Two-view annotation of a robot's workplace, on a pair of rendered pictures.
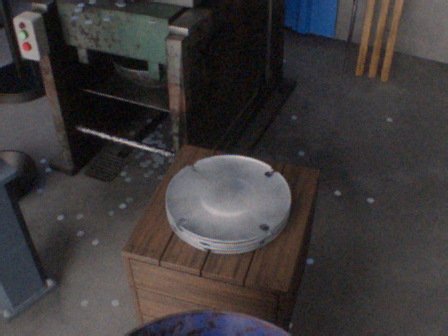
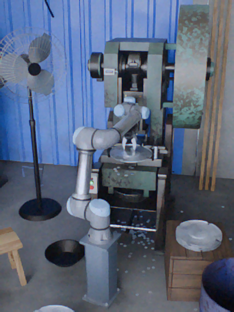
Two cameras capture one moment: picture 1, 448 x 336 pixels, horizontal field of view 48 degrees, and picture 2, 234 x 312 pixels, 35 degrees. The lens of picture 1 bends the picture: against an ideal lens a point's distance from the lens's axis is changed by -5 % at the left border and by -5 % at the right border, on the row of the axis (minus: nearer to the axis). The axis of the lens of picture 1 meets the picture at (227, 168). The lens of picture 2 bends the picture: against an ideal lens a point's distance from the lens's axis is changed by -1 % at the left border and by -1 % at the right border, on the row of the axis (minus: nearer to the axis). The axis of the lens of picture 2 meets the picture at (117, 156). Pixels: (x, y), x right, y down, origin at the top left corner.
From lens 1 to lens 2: 1.42 m
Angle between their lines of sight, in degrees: 21
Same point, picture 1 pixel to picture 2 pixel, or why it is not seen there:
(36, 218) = not seen: hidden behind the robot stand
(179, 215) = (186, 241)
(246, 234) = (212, 242)
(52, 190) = not seen: hidden behind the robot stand
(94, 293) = (138, 290)
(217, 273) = (208, 257)
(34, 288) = (114, 291)
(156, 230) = (178, 248)
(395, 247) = not seen: outside the picture
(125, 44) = (134, 183)
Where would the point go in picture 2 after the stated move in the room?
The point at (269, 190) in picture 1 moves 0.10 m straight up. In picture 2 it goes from (211, 229) to (212, 216)
